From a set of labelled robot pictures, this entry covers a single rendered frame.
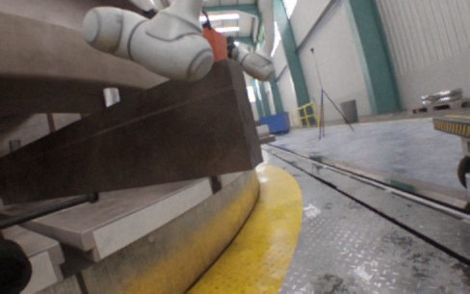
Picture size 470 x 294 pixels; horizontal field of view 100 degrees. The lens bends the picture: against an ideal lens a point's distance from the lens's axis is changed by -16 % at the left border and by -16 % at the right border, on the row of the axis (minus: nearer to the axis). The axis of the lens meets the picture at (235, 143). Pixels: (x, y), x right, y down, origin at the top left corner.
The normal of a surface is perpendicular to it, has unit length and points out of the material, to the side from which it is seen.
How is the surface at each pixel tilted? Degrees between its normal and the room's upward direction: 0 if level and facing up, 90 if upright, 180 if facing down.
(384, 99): 90
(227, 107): 90
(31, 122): 90
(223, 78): 90
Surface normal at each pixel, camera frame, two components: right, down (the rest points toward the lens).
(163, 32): -0.20, 0.00
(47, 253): 0.80, -0.17
